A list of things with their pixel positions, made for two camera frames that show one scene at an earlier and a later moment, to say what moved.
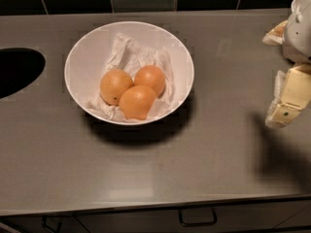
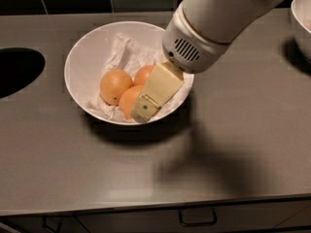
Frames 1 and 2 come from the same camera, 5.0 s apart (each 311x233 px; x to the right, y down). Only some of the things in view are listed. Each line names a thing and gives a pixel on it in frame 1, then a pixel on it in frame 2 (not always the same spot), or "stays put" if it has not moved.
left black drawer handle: (58, 229) stays put
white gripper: (299, 33) → (190, 48)
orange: (113, 84) stays put
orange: (136, 102) stays put
